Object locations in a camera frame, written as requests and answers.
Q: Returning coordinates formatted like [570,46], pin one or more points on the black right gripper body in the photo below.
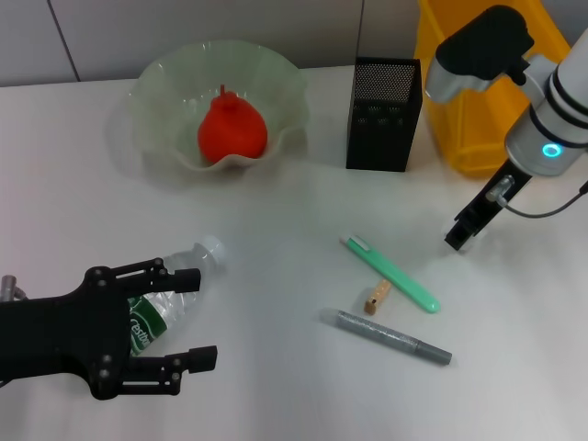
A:
[482,209]

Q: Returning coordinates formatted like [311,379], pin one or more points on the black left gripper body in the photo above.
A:
[55,335]

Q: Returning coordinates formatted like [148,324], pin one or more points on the grey marker pen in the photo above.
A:
[367,326]

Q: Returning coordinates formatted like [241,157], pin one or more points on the black mesh pen holder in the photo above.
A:
[381,138]

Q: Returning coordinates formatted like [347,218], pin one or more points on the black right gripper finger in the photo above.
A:
[460,236]

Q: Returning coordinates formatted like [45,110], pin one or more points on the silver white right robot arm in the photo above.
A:
[560,105]

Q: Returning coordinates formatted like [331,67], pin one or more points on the clear green-label water bottle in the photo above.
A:
[144,324]

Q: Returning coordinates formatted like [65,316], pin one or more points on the pale green glass fruit plate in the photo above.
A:
[184,82]

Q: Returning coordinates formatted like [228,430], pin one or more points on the yellow plastic bin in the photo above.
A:
[478,119]

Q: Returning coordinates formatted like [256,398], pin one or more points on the mint green pen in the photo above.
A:
[395,278]

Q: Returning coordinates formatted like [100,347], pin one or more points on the red-orange toy orange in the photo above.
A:
[229,133]

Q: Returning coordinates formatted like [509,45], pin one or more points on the small beige wooden block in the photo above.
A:
[377,296]

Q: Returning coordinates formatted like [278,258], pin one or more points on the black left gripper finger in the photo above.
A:
[184,280]
[197,360]

